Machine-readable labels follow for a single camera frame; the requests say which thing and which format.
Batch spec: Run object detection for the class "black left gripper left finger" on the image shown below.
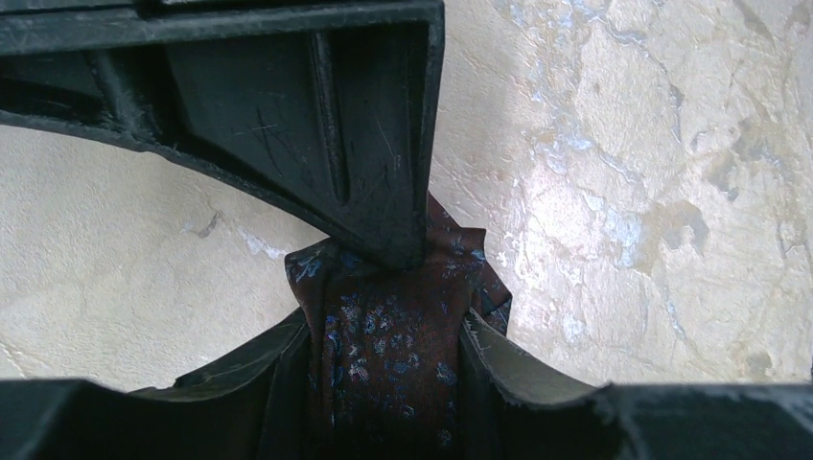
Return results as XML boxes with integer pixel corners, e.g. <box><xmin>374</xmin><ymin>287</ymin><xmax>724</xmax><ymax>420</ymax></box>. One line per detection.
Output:
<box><xmin>1</xmin><ymin>310</ymin><xmax>310</xmax><ymax>459</ymax></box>

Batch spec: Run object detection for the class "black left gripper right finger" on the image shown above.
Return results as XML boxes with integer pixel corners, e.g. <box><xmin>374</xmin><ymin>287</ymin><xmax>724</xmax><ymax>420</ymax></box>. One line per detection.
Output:
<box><xmin>459</xmin><ymin>312</ymin><xmax>812</xmax><ymax>459</ymax></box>

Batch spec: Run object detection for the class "maroon blue floral tie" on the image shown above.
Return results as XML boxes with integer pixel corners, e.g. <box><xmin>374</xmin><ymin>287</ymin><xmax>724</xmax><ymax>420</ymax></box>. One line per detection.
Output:
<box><xmin>285</xmin><ymin>198</ymin><xmax>512</xmax><ymax>459</ymax></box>

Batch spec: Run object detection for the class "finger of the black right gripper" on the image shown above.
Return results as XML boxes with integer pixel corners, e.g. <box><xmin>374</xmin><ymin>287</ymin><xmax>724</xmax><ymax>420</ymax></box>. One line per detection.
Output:
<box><xmin>1</xmin><ymin>1</ymin><xmax>445</xmax><ymax>269</ymax></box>

